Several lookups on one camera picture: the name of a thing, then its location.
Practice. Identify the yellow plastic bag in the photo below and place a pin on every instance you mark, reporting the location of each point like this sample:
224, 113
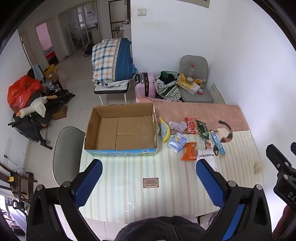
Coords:
181, 80

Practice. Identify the small beige cloth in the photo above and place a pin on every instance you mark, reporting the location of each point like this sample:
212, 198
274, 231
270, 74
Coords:
257, 168

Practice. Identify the black stroller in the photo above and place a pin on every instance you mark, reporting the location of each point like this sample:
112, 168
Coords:
30, 127

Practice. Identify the red snack packet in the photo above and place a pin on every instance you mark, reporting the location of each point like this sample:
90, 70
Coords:
192, 126

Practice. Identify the clear plastic bottle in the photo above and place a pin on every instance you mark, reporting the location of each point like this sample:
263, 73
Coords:
191, 70

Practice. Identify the green wipes packet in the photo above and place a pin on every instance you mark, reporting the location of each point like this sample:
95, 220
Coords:
202, 129

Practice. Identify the small orange bag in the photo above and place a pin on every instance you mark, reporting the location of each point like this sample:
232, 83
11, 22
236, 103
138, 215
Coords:
198, 81

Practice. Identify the white goose plush toy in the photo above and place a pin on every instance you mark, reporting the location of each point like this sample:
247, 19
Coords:
39, 104

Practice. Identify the person's dark fleece clothing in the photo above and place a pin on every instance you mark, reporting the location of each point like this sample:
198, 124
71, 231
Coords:
159, 229

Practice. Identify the person's right forearm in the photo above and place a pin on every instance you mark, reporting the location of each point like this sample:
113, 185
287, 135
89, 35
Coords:
288, 220

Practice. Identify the tape roll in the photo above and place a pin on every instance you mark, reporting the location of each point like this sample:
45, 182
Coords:
189, 80

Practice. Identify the purple cloth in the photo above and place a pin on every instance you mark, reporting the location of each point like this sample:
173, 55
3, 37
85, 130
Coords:
177, 126

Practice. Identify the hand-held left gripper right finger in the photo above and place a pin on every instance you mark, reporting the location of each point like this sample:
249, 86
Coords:
209, 183

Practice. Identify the red plastic bag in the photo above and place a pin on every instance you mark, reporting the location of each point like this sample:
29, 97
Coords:
20, 92

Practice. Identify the black bag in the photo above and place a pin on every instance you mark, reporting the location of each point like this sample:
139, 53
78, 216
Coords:
88, 49

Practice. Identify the pink suitcase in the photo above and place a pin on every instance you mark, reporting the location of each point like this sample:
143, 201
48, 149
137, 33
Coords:
150, 85

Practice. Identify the glass sliding door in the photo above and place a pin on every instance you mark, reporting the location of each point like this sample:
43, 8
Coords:
78, 30

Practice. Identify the blue tissue packet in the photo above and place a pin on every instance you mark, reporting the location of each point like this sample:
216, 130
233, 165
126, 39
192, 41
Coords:
177, 141

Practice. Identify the wall socket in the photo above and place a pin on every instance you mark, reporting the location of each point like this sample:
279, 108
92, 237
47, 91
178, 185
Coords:
8, 147

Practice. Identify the small brown cardboard box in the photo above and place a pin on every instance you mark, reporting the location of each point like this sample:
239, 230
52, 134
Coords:
59, 113

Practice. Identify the wall switch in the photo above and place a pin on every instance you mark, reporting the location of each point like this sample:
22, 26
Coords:
141, 12

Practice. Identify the empty grey chair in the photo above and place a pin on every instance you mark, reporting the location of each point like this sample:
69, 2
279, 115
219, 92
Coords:
67, 148

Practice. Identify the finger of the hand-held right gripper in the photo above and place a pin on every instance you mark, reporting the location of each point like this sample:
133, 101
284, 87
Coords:
276, 157
293, 150

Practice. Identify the small red white item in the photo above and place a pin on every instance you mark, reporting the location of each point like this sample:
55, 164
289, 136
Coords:
200, 92

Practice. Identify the plaid blue quilt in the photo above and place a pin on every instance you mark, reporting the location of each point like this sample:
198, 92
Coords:
108, 58

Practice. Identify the cluttered grey chair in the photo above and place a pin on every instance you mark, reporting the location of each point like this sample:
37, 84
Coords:
196, 61

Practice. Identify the white panel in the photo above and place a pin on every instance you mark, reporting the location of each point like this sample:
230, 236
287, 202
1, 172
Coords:
217, 93

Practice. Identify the light blue cloth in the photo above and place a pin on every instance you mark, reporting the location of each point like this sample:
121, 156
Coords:
37, 70

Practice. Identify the patterned tote bag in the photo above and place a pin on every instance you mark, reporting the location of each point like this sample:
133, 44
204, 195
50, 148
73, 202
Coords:
168, 92

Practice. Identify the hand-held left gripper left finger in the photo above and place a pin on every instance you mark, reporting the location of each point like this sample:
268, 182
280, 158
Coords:
89, 183

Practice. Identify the light blue packet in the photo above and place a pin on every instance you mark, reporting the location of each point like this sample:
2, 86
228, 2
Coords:
217, 141

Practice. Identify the white packet with lettering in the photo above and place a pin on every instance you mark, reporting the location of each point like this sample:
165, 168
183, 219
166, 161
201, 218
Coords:
208, 155

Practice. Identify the wooden chair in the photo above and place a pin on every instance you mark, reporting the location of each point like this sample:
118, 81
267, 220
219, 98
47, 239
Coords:
22, 185

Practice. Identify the green cloth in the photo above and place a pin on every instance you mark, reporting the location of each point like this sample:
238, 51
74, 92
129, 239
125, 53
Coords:
167, 74

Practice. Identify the orange packet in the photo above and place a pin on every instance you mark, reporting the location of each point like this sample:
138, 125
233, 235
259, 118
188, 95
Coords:
188, 151

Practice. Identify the wall picture frame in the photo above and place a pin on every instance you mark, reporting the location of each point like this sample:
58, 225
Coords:
198, 2

